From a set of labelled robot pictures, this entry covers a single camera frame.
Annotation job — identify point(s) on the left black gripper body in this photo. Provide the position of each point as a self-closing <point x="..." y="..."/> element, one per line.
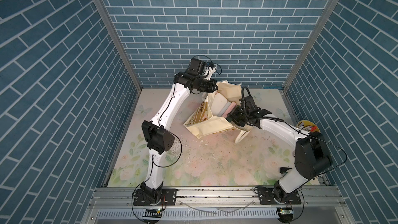
<point x="203" y="85"/>

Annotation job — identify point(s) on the aluminium front rail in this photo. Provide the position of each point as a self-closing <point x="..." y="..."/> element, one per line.
<point x="219" y="205"/>

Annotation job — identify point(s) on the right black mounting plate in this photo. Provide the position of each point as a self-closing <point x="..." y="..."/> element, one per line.
<point x="272" y="196"/>

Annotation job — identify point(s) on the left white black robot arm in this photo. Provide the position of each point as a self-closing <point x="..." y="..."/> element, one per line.
<point x="157" y="131"/>

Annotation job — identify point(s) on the black mounting plate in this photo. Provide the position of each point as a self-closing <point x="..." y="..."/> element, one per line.
<point x="272" y="196"/>
<point x="165" y="196"/>

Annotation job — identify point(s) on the cream canvas tote bag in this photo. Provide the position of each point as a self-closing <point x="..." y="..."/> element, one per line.
<point x="211" y="115"/>

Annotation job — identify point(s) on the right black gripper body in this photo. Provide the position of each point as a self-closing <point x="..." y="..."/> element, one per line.
<point x="238" y="117"/>

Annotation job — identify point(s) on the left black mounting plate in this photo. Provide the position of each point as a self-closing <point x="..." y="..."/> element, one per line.
<point x="165" y="196"/>

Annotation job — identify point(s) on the pink pencil case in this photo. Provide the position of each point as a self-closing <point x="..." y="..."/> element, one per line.
<point x="230" y="108"/>

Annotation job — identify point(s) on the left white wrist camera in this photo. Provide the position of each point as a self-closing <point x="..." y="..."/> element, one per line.
<point x="201" y="69"/>

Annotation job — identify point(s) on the yellow pen holder cup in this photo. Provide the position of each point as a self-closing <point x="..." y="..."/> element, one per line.
<point x="307" y="126"/>

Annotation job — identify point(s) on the white pencil case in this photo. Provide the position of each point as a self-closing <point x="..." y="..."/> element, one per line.
<point x="219" y="105"/>

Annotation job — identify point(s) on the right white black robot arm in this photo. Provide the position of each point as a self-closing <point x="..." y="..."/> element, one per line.
<point x="312" y="156"/>

